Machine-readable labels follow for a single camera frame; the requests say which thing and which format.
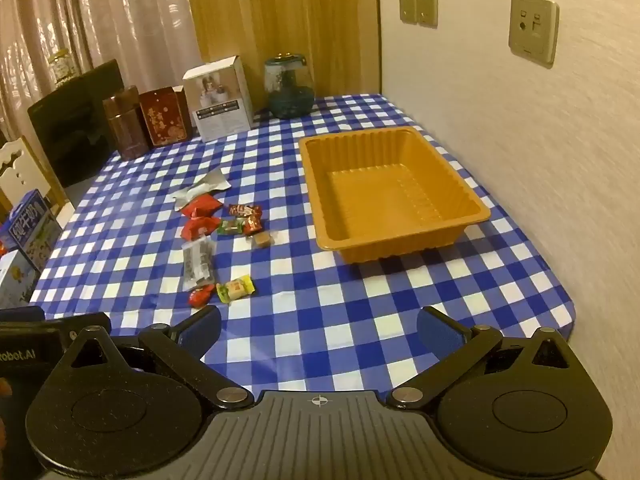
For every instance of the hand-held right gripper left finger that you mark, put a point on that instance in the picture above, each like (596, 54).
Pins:
(200, 332)

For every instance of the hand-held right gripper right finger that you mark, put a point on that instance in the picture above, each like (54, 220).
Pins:
(434, 327)

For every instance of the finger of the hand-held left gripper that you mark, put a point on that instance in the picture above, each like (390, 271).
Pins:
(82, 321)

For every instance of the small red orange candy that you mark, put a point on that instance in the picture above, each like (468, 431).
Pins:
(200, 296)

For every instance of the yellow green candy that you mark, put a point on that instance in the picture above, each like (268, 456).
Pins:
(235, 290)

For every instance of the clear packet of dark snack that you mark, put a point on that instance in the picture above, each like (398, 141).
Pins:
(197, 262)

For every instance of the red snack packet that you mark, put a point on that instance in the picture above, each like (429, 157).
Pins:
(200, 228)
(202, 206)

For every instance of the brown caramel candy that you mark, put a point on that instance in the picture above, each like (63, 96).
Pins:
(262, 240)

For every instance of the brown red candy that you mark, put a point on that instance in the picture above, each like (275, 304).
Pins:
(242, 209)

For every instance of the orange plastic tray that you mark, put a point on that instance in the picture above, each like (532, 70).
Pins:
(380, 195)

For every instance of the silver wrapper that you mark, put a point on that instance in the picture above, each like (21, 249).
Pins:
(200, 187)

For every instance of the person's left hand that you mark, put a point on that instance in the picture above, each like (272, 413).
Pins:
(4, 388)

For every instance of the small white blue box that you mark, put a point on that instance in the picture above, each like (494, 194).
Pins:
(15, 280)

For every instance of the blue milk carton box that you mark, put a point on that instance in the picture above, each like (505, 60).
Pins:
(32, 230)

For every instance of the blue white checkered tablecloth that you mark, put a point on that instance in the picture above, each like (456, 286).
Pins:
(310, 280)

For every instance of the white wooden chair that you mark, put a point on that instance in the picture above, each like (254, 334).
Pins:
(20, 170)

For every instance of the brown canister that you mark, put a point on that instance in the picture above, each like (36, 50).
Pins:
(125, 125)

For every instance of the red patterned gift box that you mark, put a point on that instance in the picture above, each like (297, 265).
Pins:
(162, 120)

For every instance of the white cardboard box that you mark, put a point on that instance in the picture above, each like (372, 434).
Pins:
(220, 105)

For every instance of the dark green glass jar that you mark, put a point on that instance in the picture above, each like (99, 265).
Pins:
(290, 95)

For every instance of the small clear glass jar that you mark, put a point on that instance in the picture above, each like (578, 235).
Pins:
(64, 67)

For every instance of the pale sheer curtain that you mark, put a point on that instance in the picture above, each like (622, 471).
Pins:
(125, 20)

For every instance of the large beige wall socket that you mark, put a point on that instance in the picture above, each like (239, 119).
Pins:
(532, 27)

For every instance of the small beige wall socket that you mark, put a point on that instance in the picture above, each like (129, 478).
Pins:
(407, 6)
(426, 6)

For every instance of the wooden wall panel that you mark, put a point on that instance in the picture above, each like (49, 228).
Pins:
(280, 10)

